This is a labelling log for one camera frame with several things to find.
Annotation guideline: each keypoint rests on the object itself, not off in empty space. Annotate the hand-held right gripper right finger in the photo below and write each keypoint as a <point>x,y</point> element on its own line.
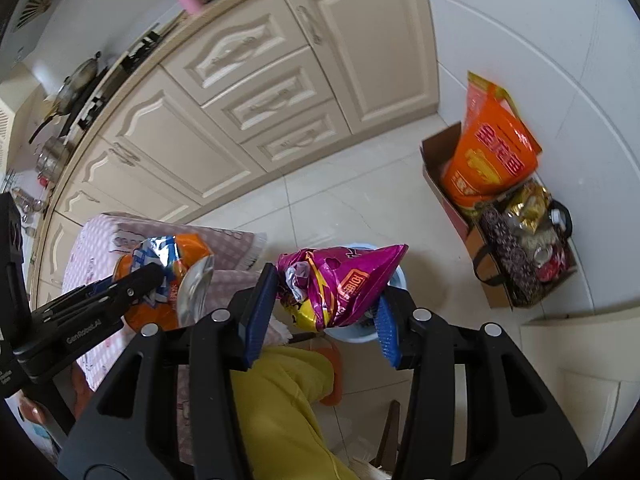
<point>387,332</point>

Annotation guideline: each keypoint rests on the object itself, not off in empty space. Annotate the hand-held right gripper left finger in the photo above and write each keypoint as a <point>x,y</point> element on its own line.
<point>260,310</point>

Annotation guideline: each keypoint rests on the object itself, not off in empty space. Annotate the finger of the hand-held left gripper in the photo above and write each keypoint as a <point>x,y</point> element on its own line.
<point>135,282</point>
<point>260,310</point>

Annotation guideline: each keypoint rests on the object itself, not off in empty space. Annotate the light blue plastic bin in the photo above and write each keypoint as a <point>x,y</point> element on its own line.
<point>350,335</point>

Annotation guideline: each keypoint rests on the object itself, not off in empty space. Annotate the orange chip bag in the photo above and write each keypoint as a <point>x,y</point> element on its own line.
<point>190,250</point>

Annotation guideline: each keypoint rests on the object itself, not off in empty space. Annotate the magenta snack bag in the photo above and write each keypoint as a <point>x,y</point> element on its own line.
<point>345,280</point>

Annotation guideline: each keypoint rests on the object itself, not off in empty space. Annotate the person's left hand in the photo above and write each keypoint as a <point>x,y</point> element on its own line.
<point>32,412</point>

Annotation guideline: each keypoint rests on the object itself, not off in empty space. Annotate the pink checked tablecloth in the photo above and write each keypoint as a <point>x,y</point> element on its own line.
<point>95,240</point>

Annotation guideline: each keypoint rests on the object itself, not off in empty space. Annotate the orange slipper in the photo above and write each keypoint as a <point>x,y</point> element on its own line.
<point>332,385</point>

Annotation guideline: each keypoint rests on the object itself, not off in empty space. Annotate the yellow pants leg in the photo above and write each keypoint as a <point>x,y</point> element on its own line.
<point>280,410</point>

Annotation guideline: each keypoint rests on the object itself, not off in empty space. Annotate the dark wooden chair leg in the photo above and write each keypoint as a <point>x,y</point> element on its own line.
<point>389,435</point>

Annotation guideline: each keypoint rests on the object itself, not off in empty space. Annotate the dark patterned tote bag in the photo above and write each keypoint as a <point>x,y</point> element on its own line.
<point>495,290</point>

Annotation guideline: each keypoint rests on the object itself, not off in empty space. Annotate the steel stock pot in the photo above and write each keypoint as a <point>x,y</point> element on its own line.
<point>52,155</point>

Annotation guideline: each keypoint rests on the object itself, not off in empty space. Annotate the black patterned bag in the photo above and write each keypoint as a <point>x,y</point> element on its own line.
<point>505,250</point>

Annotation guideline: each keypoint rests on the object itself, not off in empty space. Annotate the cream cabinet drawer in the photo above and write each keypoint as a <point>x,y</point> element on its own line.
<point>235,50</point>
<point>297,142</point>
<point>270,102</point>

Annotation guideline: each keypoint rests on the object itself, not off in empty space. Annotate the cardboard box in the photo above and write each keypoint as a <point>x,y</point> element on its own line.
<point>435,160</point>

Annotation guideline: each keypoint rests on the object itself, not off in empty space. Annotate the white panel door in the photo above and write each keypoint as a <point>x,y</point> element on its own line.
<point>575,350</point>

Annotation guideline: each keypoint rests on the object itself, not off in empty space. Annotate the gold foil bag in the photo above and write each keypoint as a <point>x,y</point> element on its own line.
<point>527,205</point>

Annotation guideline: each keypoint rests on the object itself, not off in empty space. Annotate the orange rice bag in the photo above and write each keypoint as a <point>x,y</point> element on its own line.
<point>490,155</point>

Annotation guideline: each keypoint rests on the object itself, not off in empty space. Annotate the steel wok with lid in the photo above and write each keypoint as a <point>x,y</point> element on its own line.
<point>75,82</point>

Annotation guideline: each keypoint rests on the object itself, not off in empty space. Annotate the black gas stove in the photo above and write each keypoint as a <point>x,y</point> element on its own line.
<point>135,50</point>

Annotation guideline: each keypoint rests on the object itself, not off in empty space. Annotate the range hood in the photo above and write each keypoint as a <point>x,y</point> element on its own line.
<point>35,10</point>

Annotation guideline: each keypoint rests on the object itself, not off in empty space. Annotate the cream base kitchen cabinets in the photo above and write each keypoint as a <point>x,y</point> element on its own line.
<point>380,50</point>

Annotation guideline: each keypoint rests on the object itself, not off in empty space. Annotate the pink utensil holder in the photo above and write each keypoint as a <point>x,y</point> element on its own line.
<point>192,2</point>

